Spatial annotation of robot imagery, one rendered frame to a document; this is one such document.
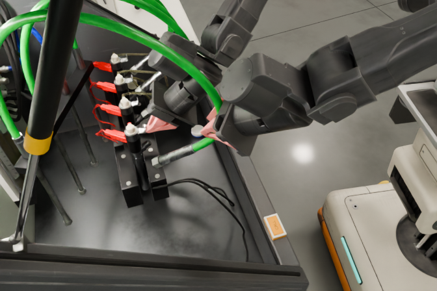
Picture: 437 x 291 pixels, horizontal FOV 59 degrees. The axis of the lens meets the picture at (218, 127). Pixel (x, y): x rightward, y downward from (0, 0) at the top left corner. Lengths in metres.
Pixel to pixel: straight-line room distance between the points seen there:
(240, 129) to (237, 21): 0.21
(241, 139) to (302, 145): 1.67
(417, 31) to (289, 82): 0.14
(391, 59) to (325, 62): 0.07
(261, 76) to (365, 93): 0.12
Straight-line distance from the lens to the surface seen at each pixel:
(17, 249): 0.46
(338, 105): 0.46
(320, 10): 3.36
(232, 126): 0.56
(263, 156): 2.15
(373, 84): 0.47
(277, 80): 0.45
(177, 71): 0.66
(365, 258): 1.63
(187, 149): 0.68
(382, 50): 0.46
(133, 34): 0.53
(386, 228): 1.72
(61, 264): 0.48
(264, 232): 0.84
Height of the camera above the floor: 1.69
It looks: 48 degrees down
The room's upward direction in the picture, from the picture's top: straight up
